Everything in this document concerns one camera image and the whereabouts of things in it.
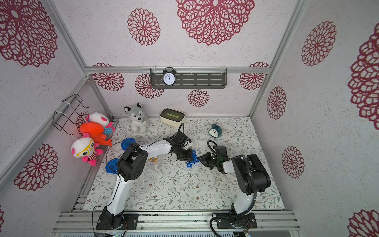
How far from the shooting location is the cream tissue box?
112cm

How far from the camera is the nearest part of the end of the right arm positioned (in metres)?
0.77

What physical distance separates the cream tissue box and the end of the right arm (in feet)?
1.08
